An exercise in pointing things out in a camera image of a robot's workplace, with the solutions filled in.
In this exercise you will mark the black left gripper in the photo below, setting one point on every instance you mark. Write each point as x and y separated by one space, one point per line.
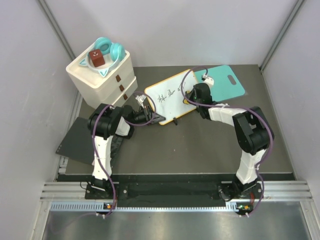
150 115

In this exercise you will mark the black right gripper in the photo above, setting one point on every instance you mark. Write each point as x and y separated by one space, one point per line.
190 95

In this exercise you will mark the yellow-framed whiteboard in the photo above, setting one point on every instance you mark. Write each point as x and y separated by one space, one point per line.
166 98

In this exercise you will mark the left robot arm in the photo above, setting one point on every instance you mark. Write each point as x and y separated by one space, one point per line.
107 122

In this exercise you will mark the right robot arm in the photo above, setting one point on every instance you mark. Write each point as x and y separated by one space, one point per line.
252 129

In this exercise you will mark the white three-drawer storage cabinet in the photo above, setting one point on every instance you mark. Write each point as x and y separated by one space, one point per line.
115 88

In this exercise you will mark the teal cat-ear headphones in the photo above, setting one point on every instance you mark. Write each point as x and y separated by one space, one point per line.
116 52

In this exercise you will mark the brown cube toy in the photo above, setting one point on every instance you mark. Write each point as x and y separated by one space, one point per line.
97 58

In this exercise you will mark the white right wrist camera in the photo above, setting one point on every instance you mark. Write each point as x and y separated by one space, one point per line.
208 80

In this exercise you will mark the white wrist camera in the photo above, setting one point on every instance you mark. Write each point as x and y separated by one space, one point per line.
208 80
140 99

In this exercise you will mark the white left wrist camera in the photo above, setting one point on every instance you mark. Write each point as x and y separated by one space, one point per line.
140 99

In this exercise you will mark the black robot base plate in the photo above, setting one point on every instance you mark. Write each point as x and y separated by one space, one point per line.
172 194

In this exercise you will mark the aluminium frame rail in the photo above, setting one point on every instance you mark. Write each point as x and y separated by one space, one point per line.
269 190

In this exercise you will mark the grey slotted cable duct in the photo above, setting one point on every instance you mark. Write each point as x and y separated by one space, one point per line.
104 207

